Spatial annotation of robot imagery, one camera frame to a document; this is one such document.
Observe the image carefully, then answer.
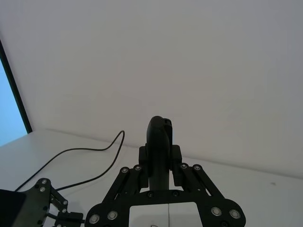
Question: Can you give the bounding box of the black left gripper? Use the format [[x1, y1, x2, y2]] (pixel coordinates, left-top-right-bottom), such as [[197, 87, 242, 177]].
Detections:
[[0, 178, 85, 227]]

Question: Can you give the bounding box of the thin black tool cable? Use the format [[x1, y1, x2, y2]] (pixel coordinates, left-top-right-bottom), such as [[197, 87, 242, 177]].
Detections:
[[15, 130, 126, 192]]

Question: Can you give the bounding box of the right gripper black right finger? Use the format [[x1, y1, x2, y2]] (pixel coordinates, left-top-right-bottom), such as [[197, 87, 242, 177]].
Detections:
[[169, 145, 247, 227]]

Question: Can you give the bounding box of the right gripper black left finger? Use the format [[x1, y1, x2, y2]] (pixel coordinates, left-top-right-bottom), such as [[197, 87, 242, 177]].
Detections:
[[86, 145, 149, 227]]

